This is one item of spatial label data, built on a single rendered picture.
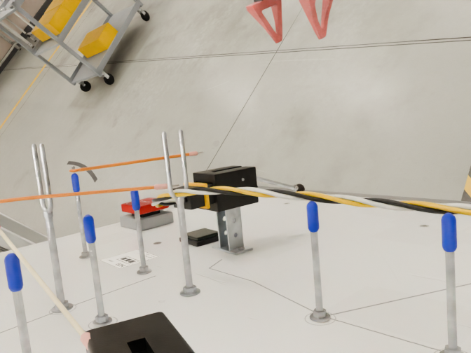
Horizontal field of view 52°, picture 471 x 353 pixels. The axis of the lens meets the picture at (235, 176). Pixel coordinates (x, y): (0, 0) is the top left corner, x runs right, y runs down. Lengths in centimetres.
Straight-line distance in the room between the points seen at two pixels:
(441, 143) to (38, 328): 167
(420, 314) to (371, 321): 4
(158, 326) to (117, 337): 2
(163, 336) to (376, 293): 25
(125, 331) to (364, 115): 202
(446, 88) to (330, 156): 53
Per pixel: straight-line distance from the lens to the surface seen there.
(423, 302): 39
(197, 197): 49
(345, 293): 41
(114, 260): 56
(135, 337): 20
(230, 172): 51
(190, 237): 58
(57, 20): 435
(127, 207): 70
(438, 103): 205
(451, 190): 180
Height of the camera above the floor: 146
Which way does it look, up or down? 37 degrees down
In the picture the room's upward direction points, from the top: 50 degrees counter-clockwise
